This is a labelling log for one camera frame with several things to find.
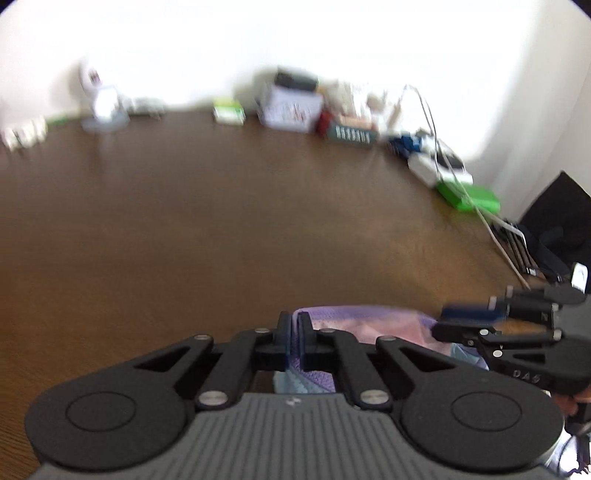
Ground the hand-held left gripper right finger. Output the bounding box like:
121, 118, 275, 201
295, 311, 457, 412

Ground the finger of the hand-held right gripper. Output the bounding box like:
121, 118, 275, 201
431, 322, 563, 360
441, 285, 561, 324

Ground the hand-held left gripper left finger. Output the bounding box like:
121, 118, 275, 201
134, 311, 294, 412

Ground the pink purple cloth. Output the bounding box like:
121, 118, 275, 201
272, 305, 491, 396

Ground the black grey metal stand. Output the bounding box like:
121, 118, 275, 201
495, 218, 540, 278

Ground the bright green box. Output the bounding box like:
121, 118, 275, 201
436, 181, 502, 212

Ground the black chair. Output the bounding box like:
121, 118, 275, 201
517, 171, 591, 283

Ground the white power bank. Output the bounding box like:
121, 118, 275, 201
407, 138, 474, 188

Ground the blue small object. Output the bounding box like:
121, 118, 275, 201
387, 133, 424, 156

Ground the dark green box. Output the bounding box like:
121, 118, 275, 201
329, 122, 380, 145

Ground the pink snack packet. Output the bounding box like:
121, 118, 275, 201
332, 113, 378, 128

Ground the white tin box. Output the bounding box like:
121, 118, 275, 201
257, 85, 324, 134

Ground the green white box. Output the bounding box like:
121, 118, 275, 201
212, 98, 246, 125

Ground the crumpled white tissue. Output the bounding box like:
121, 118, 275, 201
323, 80, 393, 117

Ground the black charger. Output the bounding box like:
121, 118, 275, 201
274, 69, 320, 92

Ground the white robot figurine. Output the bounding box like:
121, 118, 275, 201
76, 59, 131, 133

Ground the white clip block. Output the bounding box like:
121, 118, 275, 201
0, 117, 49, 151

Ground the white cable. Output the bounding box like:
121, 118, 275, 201
416, 85, 531, 291

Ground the grey cable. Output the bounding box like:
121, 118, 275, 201
401, 84, 448, 182

